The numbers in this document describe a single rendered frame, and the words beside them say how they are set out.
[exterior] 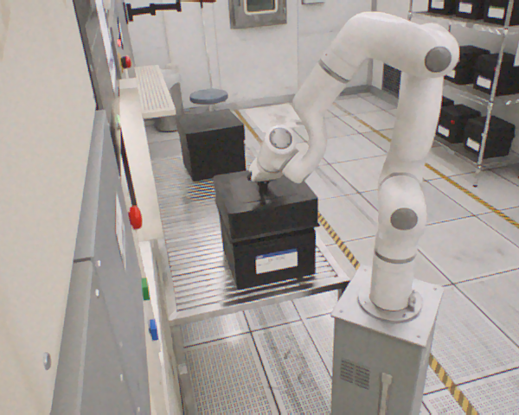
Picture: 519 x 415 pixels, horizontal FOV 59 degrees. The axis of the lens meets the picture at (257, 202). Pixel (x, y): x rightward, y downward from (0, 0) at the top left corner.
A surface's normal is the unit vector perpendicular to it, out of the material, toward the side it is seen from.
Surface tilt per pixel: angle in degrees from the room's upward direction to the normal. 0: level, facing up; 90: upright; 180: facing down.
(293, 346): 0
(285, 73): 90
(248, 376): 0
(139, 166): 90
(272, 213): 90
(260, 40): 90
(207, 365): 0
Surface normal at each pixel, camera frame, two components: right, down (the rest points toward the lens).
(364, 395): -0.50, 0.44
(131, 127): 0.26, 0.45
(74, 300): -0.05, -0.87
